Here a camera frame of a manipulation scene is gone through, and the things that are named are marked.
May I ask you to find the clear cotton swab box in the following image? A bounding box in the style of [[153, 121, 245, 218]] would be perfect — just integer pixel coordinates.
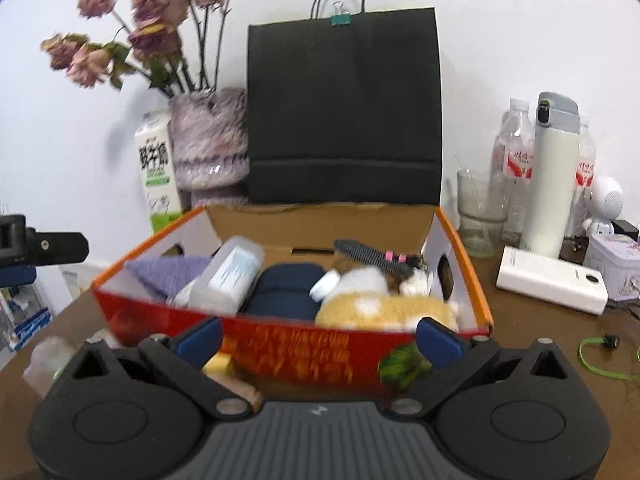
[[169, 236, 265, 316]]

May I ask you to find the purple knitted cloth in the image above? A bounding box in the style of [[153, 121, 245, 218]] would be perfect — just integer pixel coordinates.
[[125, 256, 212, 304]]

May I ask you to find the yellow white plush toy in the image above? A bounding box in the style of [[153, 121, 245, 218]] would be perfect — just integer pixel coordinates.
[[314, 266, 458, 332]]

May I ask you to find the black braided cable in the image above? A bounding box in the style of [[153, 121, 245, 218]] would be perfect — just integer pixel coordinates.
[[333, 237, 432, 279]]

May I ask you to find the iridescent plastic bag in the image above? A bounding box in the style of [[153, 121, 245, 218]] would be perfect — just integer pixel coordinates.
[[22, 328, 122, 401]]

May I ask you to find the dark blue zip case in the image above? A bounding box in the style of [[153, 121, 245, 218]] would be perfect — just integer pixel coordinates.
[[242, 263, 324, 322]]

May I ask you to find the white round charger puck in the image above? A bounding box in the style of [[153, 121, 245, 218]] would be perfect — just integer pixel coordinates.
[[309, 269, 342, 302]]

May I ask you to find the yellow sponge cube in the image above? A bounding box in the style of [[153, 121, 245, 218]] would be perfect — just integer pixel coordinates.
[[202, 352, 236, 378]]

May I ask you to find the white power bank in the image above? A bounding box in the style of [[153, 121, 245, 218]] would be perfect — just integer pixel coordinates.
[[496, 247, 608, 315]]

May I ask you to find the clear drinking glass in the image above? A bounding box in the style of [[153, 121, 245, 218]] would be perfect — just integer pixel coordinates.
[[457, 164, 511, 259]]

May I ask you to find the green white milk carton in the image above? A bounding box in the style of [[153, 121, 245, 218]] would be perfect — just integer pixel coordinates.
[[134, 110, 188, 232]]

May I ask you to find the white floral tin box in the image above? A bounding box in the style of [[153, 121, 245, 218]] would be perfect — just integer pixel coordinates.
[[582, 234, 640, 301]]

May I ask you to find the clear water bottle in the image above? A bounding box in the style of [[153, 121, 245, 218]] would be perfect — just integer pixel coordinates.
[[490, 98, 535, 245], [566, 116, 597, 237]]

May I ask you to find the white round speaker robot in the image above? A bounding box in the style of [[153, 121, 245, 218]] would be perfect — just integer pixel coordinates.
[[582, 176, 624, 237]]

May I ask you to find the purple ceramic vase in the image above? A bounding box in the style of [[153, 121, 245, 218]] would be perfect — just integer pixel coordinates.
[[169, 88, 250, 207]]

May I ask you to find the white thermos bottle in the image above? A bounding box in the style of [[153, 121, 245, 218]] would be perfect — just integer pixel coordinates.
[[520, 91, 580, 259]]

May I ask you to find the dried rose bouquet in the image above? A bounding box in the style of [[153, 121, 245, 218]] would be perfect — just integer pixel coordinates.
[[40, 0, 231, 99]]

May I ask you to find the black paper shopping bag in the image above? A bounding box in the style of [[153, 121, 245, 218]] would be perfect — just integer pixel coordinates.
[[247, 8, 442, 205]]

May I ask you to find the teal binder clip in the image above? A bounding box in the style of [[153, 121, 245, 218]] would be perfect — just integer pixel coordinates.
[[329, 1, 352, 27]]

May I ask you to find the green earphone cable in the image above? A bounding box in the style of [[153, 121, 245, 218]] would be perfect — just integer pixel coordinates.
[[578, 331, 635, 382]]

